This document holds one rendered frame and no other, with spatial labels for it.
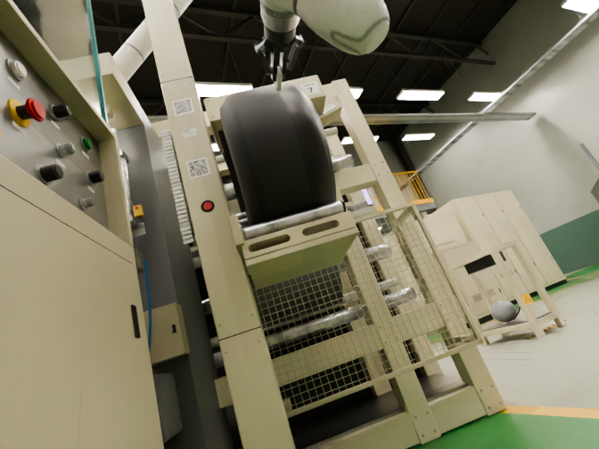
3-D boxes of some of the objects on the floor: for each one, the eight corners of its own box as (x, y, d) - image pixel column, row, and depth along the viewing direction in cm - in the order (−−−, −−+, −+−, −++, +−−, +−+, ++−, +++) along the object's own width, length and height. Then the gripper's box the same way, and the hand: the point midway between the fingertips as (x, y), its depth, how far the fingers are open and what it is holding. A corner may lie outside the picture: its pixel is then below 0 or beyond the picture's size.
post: (278, 612, 75) (131, -45, 160) (279, 575, 87) (142, -16, 172) (332, 587, 77) (158, -48, 162) (324, 554, 89) (167, -20, 174)
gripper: (301, 1, 76) (294, 72, 99) (248, 11, 74) (253, 80, 97) (312, 27, 75) (301, 93, 98) (257, 37, 73) (259, 102, 96)
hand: (277, 78), depth 94 cm, fingers closed
